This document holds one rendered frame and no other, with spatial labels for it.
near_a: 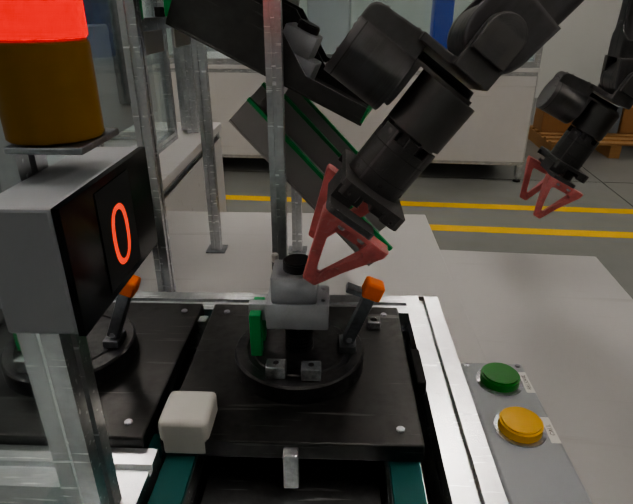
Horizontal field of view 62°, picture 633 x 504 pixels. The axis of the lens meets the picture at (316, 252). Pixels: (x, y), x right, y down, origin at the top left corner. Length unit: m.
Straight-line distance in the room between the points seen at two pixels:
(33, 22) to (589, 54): 9.35
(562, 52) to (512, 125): 4.90
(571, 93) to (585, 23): 8.48
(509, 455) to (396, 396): 0.11
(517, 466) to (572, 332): 0.44
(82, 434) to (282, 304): 0.22
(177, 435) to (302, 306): 0.17
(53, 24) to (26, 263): 0.12
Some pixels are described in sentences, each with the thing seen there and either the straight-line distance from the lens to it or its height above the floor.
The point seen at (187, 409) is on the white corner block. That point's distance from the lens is 0.52.
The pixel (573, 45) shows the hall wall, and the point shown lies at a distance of 9.43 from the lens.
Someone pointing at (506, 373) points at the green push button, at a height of 0.97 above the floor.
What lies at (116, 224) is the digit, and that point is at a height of 1.21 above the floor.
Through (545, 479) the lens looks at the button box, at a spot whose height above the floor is 0.96.
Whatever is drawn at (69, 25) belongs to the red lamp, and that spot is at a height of 1.32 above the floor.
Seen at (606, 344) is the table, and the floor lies 0.86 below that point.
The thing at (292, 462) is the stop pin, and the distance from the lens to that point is 0.50.
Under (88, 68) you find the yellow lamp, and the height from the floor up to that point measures 1.30.
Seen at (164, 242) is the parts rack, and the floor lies 1.03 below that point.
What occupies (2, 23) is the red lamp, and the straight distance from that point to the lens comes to 0.30.
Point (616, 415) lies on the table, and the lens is 0.79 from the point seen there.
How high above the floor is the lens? 1.33
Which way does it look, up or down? 25 degrees down
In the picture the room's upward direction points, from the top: straight up
